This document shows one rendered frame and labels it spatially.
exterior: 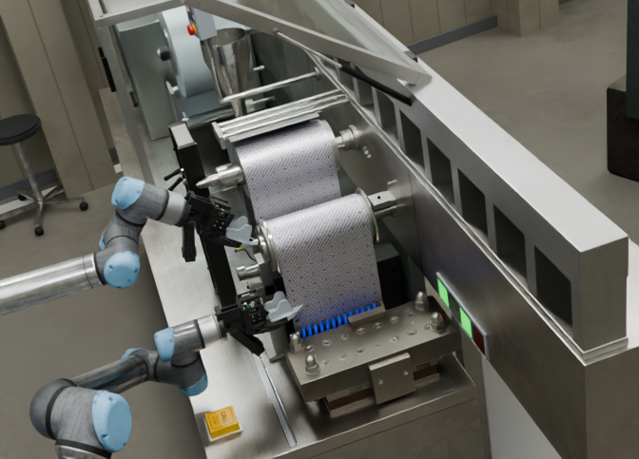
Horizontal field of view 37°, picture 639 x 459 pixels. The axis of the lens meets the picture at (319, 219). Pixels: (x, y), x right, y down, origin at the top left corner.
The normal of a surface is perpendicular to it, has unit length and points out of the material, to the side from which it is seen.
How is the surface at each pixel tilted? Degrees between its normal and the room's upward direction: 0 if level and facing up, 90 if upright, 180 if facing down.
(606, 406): 90
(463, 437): 90
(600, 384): 90
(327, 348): 0
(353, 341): 0
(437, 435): 90
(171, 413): 0
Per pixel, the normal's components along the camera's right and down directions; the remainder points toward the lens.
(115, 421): 0.94, -0.05
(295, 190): 0.30, 0.49
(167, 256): -0.17, -0.83
